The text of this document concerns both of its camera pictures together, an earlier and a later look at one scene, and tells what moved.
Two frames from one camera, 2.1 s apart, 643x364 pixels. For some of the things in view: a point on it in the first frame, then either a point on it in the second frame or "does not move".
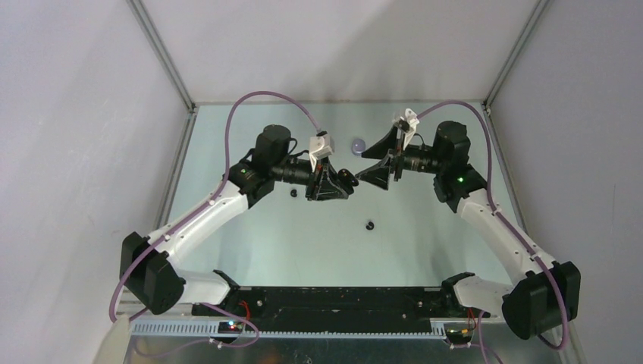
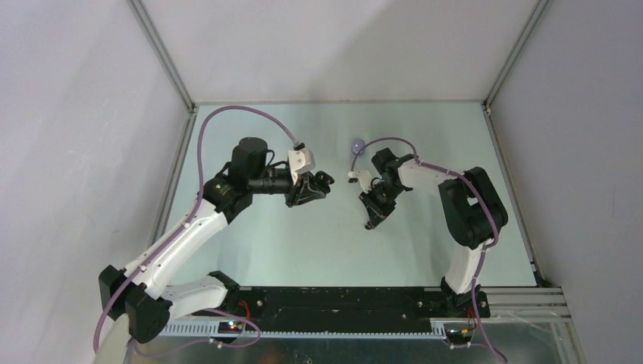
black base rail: (336, 310) does not move
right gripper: (389, 142) → (377, 213)
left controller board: (230, 327) does not move
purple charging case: (358, 146) does not move
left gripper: (335, 189) → (302, 192)
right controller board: (456, 334) does not move
